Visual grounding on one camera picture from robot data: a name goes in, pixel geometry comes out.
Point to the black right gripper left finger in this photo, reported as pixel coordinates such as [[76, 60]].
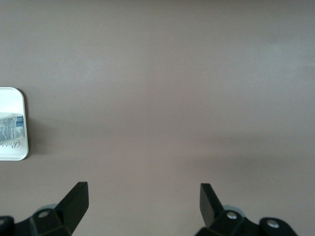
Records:
[[61, 221]]

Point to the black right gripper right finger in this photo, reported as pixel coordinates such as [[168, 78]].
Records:
[[221, 223]]

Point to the blue white milk carton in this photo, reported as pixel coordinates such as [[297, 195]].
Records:
[[9, 127]]

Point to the cream rabbit print tray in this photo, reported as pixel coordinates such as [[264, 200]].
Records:
[[12, 100]]

